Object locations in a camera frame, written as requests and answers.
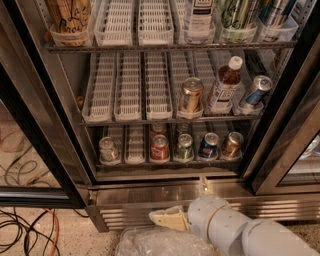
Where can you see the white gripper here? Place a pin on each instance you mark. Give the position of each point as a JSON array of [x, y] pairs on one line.
[[201, 214]]

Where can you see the red coke can front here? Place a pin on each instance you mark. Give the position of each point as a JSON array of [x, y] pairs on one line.
[[159, 151]]

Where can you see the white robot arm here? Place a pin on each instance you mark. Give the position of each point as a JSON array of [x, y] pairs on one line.
[[265, 237]]

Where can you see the green can front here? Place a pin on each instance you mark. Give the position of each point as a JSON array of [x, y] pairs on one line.
[[183, 151]]

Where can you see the blue pepsi can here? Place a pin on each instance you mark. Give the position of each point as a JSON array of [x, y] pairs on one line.
[[208, 148]]

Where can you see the brown bottom shelf can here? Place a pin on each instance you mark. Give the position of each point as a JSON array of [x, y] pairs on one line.
[[231, 147]]

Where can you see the white tray bottom shelf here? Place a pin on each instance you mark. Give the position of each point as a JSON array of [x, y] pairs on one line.
[[134, 146]]

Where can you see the white tray shelf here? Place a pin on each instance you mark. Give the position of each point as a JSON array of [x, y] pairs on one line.
[[114, 24], [99, 94], [158, 93], [134, 146], [155, 23], [127, 104]]

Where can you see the green can behind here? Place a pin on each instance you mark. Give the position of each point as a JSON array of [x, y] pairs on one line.
[[183, 128]]

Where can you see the red can behind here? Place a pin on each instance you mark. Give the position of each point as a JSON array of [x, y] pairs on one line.
[[158, 129]]

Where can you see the silver can bottom left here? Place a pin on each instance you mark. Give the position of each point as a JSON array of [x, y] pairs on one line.
[[108, 148]]

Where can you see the right glass fridge door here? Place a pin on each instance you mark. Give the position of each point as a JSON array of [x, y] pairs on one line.
[[290, 124]]

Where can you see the glass fridge door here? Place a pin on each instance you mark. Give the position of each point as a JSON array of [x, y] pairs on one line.
[[51, 169], [290, 124]]

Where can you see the stainless steel fridge cabinet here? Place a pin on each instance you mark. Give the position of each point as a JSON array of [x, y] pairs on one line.
[[123, 195]]

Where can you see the gold can middle shelf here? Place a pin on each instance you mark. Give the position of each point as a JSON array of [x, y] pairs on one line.
[[191, 95]]

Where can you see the blue silver slim can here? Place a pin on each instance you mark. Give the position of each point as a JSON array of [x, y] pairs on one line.
[[261, 85]]

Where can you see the left glass fridge door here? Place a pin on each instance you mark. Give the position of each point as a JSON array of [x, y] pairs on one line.
[[51, 169]]

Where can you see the white bottle top shelf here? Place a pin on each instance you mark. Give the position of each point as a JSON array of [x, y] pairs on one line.
[[198, 21]]

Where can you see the white tray top shelf right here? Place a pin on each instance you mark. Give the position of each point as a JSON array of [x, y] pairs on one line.
[[155, 23]]

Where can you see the green can top shelf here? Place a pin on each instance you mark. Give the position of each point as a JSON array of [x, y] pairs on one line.
[[238, 20]]

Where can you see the white tray top shelf left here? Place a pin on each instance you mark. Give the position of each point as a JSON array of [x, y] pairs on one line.
[[114, 24]]

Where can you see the blue can top shelf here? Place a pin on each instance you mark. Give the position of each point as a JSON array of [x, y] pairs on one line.
[[273, 17]]

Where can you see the tan can top left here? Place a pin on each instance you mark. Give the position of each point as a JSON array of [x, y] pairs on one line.
[[70, 19]]

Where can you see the clear crumpled plastic bag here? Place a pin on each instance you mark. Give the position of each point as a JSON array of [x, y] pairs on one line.
[[160, 241]]

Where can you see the tea bottle white cap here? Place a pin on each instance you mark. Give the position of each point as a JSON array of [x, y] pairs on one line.
[[227, 80]]

